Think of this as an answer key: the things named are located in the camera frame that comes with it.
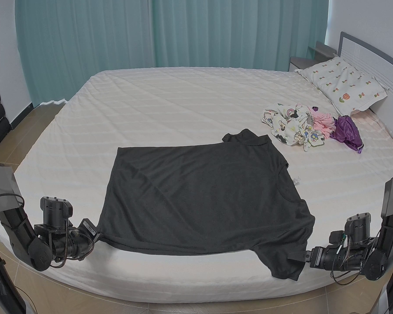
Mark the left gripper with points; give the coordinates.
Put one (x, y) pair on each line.
(80, 244)

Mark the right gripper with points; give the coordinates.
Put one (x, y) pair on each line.
(327, 257)

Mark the black T-shirt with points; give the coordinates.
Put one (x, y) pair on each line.
(199, 191)

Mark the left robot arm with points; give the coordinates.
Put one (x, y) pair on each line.
(19, 240)

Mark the bed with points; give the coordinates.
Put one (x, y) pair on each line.
(183, 110)

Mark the purple garment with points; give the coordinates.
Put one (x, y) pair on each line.
(347, 132)

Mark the pink garment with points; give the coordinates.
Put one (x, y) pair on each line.
(324, 123)

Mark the white printed garment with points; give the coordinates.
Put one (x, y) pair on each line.
(291, 126)

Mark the white printed pillow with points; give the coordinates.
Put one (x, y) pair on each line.
(344, 83)

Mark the grey bedside table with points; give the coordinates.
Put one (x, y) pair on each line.
(301, 62)

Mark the blue-green curtain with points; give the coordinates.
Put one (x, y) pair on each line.
(85, 38)
(232, 21)

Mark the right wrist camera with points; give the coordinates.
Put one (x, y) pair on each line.
(335, 237)

